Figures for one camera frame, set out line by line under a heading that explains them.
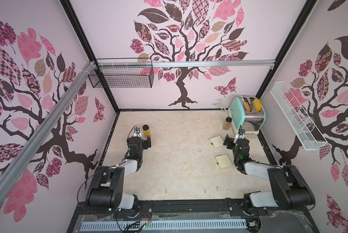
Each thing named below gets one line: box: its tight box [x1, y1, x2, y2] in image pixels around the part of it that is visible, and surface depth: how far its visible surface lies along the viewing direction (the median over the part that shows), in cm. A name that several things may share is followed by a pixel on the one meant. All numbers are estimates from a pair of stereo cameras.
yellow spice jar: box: [142, 124, 152, 138], surface depth 100 cm
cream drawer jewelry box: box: [214, 153, 232, 171], surface depth 91 cm
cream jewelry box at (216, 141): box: [208, 135, 224, 150], surface depth 100 cm
